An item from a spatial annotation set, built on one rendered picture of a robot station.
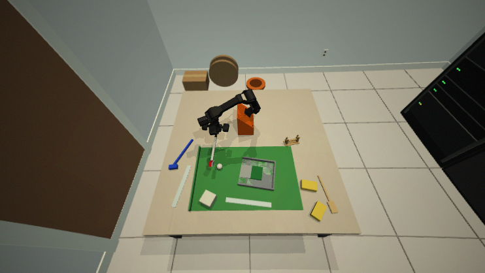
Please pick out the yellow flat block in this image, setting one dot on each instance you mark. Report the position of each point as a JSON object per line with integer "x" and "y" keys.
{"x": 318, "y": 211}
{"x": 309, "y": 185}

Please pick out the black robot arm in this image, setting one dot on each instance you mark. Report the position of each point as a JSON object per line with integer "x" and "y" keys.
{"x": 213, "y": 113}

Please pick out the red putter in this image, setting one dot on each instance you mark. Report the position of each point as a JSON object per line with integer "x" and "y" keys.
{"x": 211, "y": 162}

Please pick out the blue square bar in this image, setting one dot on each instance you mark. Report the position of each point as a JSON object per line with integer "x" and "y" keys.
{"x": 175, "y": 165}

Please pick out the green mat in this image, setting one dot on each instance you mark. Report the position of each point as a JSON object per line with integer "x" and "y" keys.
{"x": 224, "y": 182}

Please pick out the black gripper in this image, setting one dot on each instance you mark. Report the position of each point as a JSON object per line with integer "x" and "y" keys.
{"x": 224, "y": 128}

